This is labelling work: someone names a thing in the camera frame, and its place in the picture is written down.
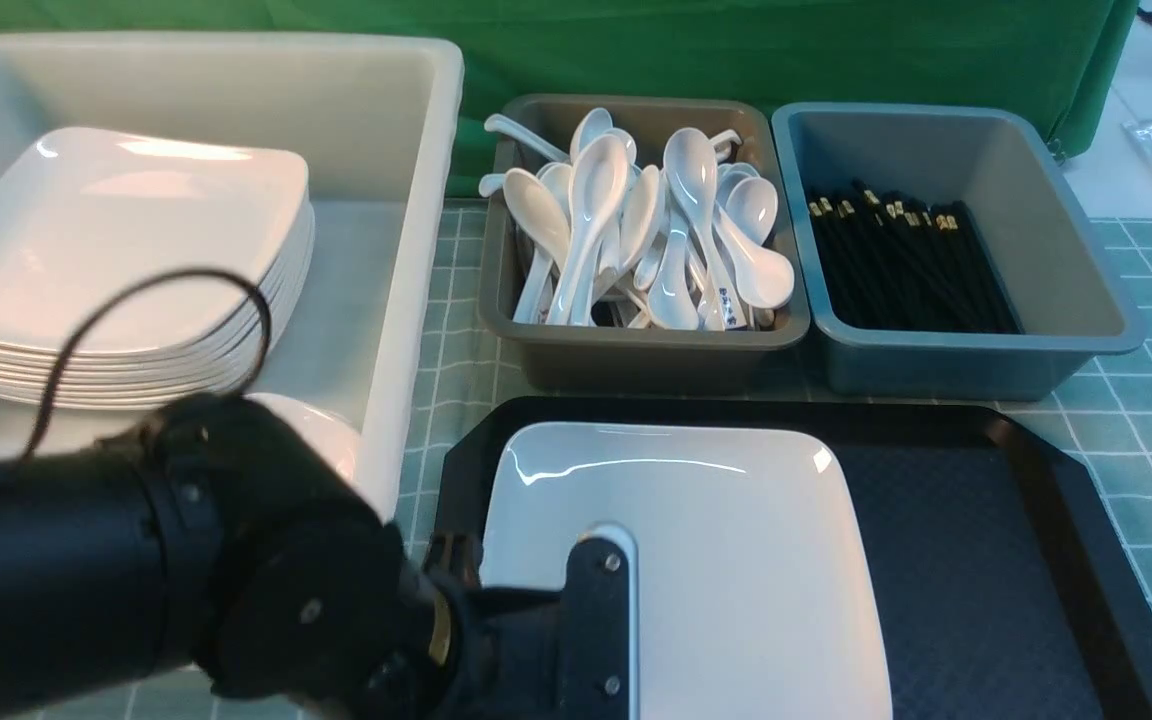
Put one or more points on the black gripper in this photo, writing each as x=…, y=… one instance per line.
x=509, y=652

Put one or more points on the large white square plate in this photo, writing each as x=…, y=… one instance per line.
x=753, y=593

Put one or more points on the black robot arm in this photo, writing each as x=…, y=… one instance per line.
x=210, y=534

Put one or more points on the grey plastic spoon bin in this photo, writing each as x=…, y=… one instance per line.
x=615, y=360

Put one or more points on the small white bowl in bin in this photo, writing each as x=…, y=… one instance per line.
x=330, y=436

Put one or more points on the black serving tray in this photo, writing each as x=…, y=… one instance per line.
x=1002, y=589

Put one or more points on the white spoon right lower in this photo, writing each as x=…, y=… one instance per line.
x=764, y=279

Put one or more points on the white spoon left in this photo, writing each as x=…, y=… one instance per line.
x=539, y=215

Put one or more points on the white spoon tall centre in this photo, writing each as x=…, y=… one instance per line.
x=598, y=183

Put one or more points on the pile of black chopsticks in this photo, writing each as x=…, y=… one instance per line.
x=893, y=262

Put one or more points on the white spoon centre right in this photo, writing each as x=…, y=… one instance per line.
x=691, y=168

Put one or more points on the blue plastic chopstick bin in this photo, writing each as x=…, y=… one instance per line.
x=1071, y=306

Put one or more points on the stack of white square plates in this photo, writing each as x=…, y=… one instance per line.
x=86, y=213

